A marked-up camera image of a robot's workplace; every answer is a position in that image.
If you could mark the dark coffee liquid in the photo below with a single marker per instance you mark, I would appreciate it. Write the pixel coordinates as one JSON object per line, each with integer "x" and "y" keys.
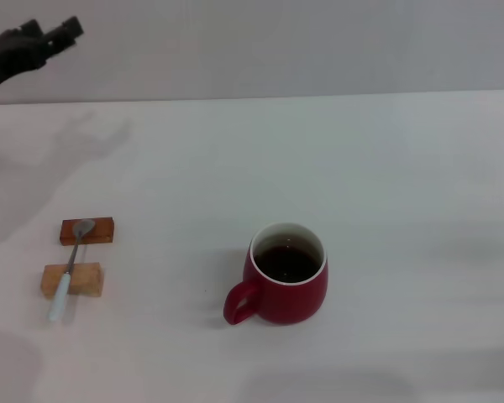
{"x": 286, "y": 264}

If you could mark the red ceramic cup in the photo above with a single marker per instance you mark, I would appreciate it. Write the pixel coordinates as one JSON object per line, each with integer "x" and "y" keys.
{"x": 285, "y": 300}

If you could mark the dark brown wooden block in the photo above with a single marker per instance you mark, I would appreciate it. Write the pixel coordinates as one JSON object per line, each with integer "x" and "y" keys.
{"x": 103, "y": 231}

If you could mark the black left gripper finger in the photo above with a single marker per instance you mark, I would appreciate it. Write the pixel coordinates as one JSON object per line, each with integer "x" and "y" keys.
{"x": 31, "y": 28}
{"x": 59, "y": 40}

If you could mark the light tan wooden block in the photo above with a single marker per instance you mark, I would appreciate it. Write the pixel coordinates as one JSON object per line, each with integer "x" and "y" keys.
{"x": 86, "y": 279}

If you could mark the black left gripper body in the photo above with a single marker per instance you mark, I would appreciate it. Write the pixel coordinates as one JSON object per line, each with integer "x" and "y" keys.
{"x": 8, "y": 56}

